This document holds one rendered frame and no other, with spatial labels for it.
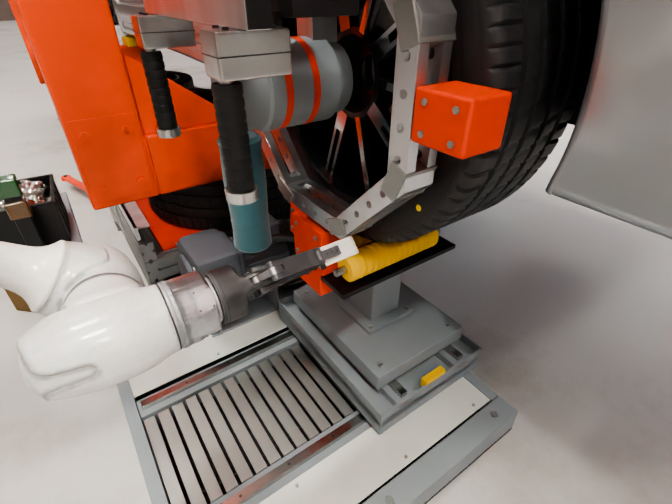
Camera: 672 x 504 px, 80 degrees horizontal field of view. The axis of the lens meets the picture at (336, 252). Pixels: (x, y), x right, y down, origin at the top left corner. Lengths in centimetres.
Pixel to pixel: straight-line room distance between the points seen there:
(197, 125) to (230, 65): 70
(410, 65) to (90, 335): 48
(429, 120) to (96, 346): 46
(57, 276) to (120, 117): 57
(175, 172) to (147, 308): 70
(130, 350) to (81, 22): 76
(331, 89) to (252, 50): 24
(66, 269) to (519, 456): 107
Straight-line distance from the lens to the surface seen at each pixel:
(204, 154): 118
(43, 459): 135
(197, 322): 52
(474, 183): 64
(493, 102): 52
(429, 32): 55
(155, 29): 82
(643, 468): 135
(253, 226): 89
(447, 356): 114
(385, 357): 103
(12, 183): 107
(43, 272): 63
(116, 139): 112
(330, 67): 71
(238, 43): 49
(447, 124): 52
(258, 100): 66
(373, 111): 78
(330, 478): 102
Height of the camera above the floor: 99
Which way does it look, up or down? 33 degrees down
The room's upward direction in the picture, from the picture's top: straight up
